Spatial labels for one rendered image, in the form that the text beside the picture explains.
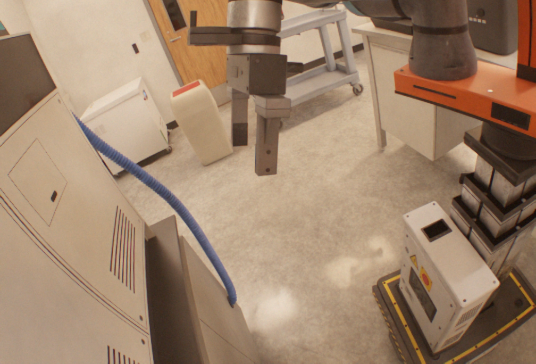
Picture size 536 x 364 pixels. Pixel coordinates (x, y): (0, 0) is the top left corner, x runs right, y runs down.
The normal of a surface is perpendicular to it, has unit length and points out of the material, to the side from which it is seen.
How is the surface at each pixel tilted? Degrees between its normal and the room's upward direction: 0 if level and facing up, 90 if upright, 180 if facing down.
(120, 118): 90
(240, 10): 69
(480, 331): 0
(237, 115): 83
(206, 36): 74
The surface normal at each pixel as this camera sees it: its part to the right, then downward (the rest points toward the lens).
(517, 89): -0.29, -0.78
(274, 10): 0.70, 0.26
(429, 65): -0.81, 0.29
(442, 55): -0.56, 0.36
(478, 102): -0.81, 0.51
